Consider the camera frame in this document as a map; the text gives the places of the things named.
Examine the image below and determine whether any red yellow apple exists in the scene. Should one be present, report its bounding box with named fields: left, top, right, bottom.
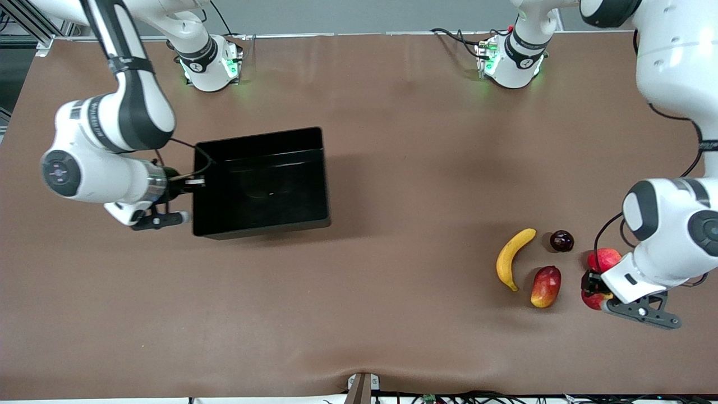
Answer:
left=582, top=289, right=615, bottom=311

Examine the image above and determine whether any black plastic box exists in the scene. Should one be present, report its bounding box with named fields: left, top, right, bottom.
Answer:
left=192, top=127, right=332, bottom=241

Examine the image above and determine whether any yellow banana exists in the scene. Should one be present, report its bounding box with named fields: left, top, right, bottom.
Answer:
left=496, top=228, right=537, bottom=292

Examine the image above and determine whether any red yellow mango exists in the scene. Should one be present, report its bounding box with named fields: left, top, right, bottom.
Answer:
left=530, top=265, right=562, bottom=309

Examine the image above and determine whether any large table cover mat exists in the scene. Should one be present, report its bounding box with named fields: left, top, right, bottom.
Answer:
left=0, top=33, right=718, bottom=400

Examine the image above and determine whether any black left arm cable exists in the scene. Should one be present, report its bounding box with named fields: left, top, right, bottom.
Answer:
left=593, top=28, right=708, bottom=288

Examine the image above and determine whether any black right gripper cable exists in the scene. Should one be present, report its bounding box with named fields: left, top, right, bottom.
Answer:
left=154, top=137, right=217, bottom=181

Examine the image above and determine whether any thin black cable bundle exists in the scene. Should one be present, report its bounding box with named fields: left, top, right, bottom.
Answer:
left=393, top=392, right=561, bottom=404

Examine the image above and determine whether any black right base cable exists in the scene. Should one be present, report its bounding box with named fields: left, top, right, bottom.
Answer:
left=209, top=0, right=234, bottom=38

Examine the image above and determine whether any black base cable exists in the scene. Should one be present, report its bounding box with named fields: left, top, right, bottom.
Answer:
left=209, top=0, right=234, bottom=38
left=431, top=27, right=489, bottom=57

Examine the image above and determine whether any aluminium frame strut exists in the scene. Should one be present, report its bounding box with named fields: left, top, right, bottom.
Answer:
left=0, top=0, right=76, bottom=57

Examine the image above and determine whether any small mounting bracket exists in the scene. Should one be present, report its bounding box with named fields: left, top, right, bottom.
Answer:
left=346, top=373, right=380, bottom=404

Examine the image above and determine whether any black left base cable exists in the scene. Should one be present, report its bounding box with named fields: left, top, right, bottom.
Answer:
left=431, top=27, right=489, bottom=57

